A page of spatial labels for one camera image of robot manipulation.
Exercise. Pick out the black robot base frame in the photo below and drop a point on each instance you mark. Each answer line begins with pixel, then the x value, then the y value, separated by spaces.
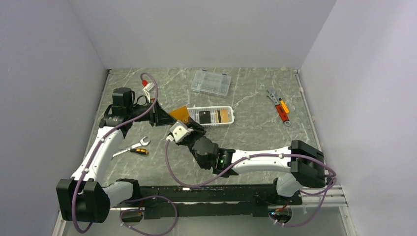
pixel 211 200

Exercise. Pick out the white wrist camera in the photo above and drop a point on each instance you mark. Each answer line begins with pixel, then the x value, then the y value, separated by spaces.
pixel 179 131
pixel 148 87

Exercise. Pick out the clear plastic organizer box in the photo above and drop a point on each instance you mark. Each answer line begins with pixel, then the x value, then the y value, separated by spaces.
pixel 211 83

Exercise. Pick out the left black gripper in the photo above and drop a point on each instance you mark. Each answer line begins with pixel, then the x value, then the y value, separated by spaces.
pixel 163 118

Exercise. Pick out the gold cards stack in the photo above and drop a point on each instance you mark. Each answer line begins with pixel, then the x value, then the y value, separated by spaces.
pixel 222 116

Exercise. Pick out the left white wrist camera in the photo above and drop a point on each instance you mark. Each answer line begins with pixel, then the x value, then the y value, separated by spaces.
pixel 148 87

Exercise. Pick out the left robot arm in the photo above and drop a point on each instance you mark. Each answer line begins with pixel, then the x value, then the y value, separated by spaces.
pixel 82 197

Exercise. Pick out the yellow black handled wrench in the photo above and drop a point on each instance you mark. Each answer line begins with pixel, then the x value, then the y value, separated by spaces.
pixel 137 148

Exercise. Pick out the black VIP cards stack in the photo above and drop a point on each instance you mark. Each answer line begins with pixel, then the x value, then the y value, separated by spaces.
pixel 204 117

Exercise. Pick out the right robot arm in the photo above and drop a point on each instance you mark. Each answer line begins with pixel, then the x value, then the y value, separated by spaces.
pixel 301 163

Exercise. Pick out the white plastic basket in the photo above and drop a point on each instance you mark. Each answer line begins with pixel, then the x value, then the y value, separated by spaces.
pixel 194 114

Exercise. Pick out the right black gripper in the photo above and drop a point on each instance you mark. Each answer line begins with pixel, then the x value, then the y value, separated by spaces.
pixel 197 129

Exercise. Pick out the red adjustable wrench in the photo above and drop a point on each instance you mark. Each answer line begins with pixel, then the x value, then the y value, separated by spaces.
pixel 284 116

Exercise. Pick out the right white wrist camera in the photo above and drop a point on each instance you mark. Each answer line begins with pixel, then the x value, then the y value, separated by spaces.
pixel 179 131

